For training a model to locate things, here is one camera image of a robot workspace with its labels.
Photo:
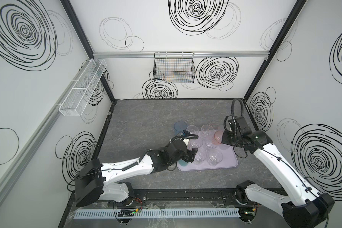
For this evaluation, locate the lilac plastic tray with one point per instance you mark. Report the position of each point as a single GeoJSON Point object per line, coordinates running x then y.
{"type": "Point", "coordinates": [229, 156]}

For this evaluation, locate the aluminium wall rail left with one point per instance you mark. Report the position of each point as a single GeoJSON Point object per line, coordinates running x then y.
{"type": "Point", "coordinates": [22, 160]}

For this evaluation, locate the clear dimpled glass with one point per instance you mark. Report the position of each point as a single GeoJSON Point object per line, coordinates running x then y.
{"type": "Point", "coordinates": [206, 130]}

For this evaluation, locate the blue translucent tall cup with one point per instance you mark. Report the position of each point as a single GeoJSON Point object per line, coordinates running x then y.
{"type": "Point", "coordinates": [179, 126]}

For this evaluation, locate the black wire basket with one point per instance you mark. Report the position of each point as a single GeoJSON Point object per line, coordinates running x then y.
{"type": "Point", "coordinates": [175, 70]}

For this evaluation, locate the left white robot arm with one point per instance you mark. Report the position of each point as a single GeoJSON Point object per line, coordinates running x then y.
{"type": "Point", "coordinates": [106, 181]}

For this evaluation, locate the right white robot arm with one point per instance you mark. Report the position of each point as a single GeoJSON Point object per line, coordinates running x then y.
{"type": "Point", "coordinates": [303, 206]}

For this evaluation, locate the pink translucent cup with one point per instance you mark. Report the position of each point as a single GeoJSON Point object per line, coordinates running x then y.
{"type": "Point", "coordinates": [218, 136]}

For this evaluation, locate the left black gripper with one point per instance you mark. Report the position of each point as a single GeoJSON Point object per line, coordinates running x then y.
{"type": "Point", "coordinates": [191, 153]}

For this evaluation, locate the white slotted cable duct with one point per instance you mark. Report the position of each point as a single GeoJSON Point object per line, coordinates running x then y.
{"type": "Point", "coordinates": [158, 213]}

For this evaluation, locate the aluminium wall rail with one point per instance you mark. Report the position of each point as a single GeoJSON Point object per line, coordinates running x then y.
{"type": "Point", "coordinates": [22, 160]}
{"type": "Point", "coordinates": [182, 54]}

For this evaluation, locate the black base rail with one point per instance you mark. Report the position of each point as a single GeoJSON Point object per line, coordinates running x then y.
{"type": "Point", "coordinates": [143, 197]}

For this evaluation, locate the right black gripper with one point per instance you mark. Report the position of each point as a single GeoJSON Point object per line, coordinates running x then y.
{"type": "Point", "coordinates": [226, 139]}

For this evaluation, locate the clear faceted glass tumbler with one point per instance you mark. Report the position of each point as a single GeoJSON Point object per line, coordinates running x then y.
{"type": "Point", "coordinates": [196, 143]}

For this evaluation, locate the teal translucent cup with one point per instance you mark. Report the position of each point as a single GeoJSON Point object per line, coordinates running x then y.
{"type": "Point", "coordinates": [182, 163]}

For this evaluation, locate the aluminium wall rail back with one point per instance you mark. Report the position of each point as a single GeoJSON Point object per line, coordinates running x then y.
{"type": "Point", "coordinates": [182, 54]}

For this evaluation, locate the clear glass front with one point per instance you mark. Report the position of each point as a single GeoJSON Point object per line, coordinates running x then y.
{"type": "Point", "coordinates": [200, 156]}

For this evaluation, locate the white mesh wall shelf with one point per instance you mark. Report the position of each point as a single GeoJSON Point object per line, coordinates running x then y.
{"type": "Point", "coordinates": [82, 90]}

